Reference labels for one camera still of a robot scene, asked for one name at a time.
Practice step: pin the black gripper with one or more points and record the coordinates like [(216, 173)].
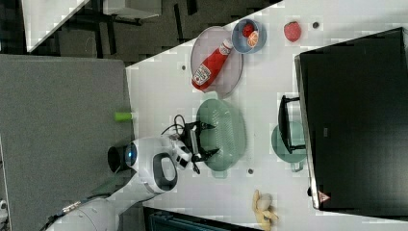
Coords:
[(191, 140)]

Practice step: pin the green plastic strainer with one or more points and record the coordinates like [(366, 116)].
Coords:
[(227, 134)]

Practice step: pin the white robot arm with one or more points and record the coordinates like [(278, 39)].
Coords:
[(148, 166)]

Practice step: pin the grey round plate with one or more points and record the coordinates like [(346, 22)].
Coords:
[(206, 43)]

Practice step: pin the red ketchup bottle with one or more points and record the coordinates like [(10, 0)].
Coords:
[(209, 69)]

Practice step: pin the green marker cap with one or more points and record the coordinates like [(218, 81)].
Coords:
[(123, 116)]

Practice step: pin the peeled banana toy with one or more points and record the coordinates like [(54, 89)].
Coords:
[(262, 209)]

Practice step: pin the blue small bowl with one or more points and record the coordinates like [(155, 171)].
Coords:
[(240, 42)]

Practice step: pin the orange slice toy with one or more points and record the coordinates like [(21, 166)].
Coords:
[(252, 39)]

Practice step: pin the red toy strawberry in bowl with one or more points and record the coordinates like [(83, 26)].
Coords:
[(247, 30)]

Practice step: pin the red toy strawberry on table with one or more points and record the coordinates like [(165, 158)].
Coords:
[(292, 31)]

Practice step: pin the toaster oven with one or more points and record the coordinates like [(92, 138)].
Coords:
[(353, 101)]

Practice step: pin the grey partition panel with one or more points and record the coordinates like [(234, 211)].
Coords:
[(57, 125)]

